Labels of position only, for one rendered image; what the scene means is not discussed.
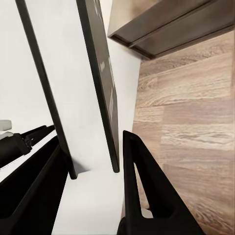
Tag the hardback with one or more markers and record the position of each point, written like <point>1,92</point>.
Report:
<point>69,47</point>

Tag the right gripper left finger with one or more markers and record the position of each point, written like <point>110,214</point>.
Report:
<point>30,196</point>

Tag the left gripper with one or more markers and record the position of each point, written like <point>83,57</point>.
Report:
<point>17,145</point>

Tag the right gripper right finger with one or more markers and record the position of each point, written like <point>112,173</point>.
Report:
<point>170,214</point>

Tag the nightstand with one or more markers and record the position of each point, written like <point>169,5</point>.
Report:
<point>155,28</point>

